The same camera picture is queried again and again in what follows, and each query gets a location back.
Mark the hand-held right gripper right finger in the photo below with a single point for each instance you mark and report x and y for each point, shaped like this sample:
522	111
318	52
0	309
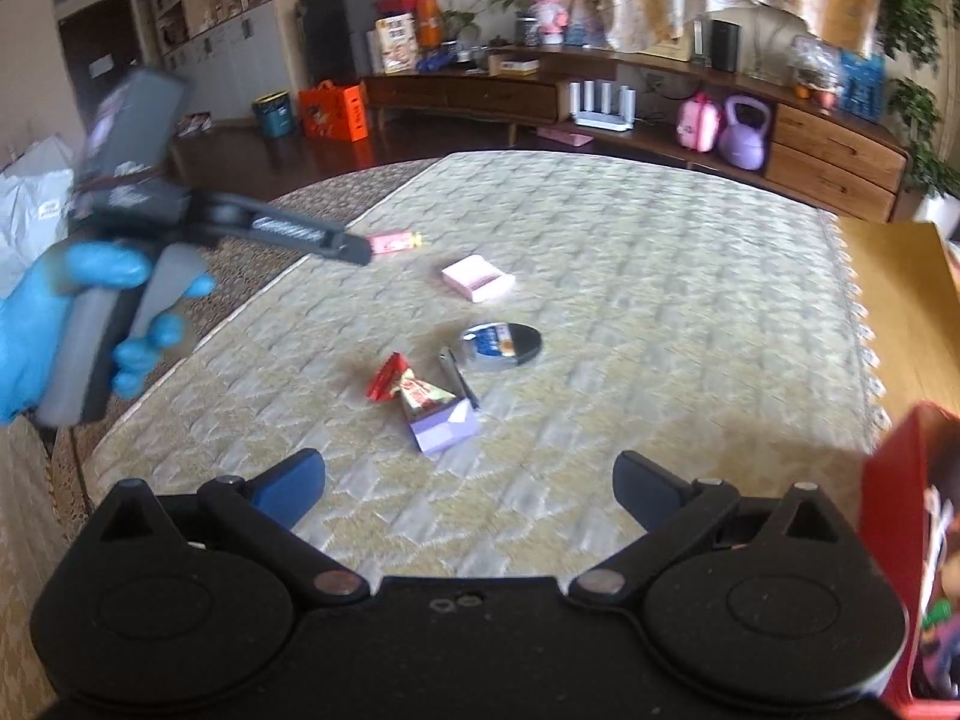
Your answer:
645	484

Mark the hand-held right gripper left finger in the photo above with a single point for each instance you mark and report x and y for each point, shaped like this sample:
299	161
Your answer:
289	487

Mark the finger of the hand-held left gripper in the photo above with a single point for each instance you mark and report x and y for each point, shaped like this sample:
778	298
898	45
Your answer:
300	234

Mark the pink tube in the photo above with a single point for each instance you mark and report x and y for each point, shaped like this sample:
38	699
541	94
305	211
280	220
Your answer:
394	242

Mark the red candy wrapper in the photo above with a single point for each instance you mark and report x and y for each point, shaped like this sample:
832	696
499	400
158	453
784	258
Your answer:
386	377

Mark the red gold candy packet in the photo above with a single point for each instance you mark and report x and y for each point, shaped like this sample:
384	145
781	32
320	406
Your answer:
424	392

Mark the small purple box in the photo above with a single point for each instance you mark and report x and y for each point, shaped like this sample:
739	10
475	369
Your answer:
446	427

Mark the small pink box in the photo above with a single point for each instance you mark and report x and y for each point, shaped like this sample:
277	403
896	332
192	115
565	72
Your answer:
476	279

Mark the round metal tin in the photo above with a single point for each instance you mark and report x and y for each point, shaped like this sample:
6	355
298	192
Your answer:
499	345

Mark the black tweezers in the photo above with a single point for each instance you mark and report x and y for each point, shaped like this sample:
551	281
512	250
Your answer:
459	379

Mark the red tin box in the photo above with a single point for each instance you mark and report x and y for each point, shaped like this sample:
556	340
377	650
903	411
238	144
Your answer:
892	525

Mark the white ribbon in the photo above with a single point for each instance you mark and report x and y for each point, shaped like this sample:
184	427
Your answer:
934	532

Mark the small green cap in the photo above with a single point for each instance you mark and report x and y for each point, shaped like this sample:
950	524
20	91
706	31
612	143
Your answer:
934	613

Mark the person's left hand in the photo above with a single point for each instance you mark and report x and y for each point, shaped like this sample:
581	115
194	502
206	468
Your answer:
37	330

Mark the teal bucket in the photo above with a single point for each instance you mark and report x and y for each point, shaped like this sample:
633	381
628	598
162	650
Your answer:
271	114

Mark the white plastic bag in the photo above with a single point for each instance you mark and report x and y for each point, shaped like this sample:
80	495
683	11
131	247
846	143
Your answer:
34	202

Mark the orange gift box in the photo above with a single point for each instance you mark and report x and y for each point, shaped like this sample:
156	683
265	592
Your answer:
334	111

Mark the black mini fridge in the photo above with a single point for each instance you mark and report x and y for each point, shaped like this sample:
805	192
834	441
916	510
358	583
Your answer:
334	34

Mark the printed food box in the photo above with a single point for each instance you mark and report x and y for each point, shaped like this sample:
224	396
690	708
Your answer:
397	45

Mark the wooden TV cabinet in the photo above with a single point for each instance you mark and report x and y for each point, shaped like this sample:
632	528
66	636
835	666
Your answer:
465	97

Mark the red gift bag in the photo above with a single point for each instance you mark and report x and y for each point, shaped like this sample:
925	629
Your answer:
420	15

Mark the small potted plant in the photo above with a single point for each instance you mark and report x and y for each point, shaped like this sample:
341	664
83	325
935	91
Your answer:
457	19

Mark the cardboard box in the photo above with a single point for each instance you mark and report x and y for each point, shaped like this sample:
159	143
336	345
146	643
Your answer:
514	64

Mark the pink flat box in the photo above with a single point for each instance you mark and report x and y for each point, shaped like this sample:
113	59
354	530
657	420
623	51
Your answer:
564	136

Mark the potted orchid plant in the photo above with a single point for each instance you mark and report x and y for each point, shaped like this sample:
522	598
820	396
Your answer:
517	0

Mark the white router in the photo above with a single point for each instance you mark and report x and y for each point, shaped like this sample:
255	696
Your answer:
604	109

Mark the pink plush doll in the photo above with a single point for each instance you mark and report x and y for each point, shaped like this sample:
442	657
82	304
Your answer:
553	0

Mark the wooden cabinet drawer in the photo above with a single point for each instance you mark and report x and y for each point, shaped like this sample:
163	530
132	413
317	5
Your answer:
832	139
817	180

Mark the purple kettlebell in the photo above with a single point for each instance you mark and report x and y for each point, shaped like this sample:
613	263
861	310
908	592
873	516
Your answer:
744	136

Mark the pink toy suitcase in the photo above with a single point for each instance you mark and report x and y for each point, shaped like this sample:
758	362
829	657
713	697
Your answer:
697	124

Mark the red apple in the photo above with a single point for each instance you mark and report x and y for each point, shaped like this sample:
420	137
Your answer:
827	99

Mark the black cylindrical speaker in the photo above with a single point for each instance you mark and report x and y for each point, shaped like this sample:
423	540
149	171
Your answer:
724	45

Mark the blue printed box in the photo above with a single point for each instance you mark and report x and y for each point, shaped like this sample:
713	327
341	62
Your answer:
861	86

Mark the clear plastic bag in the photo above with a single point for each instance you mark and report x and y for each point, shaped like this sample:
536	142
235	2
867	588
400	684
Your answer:
814	64

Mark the white rounded device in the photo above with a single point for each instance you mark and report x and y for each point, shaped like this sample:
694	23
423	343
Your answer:
772	37

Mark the tall potted plant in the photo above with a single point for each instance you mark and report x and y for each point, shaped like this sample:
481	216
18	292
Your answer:
919	90

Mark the wooden wall cabinet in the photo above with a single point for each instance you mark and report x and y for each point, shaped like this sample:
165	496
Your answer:
225	7

